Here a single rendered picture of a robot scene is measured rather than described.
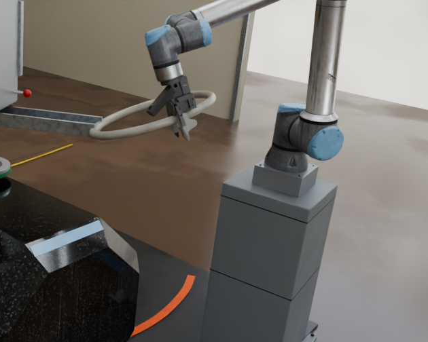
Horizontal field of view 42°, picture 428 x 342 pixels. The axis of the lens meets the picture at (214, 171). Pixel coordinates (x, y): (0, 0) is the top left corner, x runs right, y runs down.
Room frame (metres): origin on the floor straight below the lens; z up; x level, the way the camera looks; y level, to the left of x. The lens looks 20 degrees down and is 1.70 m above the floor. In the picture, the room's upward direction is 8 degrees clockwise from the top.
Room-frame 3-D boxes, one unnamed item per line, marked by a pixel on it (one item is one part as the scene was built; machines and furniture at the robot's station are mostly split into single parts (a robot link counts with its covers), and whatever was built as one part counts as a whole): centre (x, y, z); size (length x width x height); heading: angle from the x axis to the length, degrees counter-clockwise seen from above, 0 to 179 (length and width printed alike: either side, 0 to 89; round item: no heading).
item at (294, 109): (2.34, -0.31, 1.12); 0.17 x 0.15 x 0.18; 28
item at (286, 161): (2.35, -0.31, 0.99); 0.19 x 0.19 x 0.10
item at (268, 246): (2.35, -0.31, 0.43); 0.50 x 0.50 x 0.85; 64
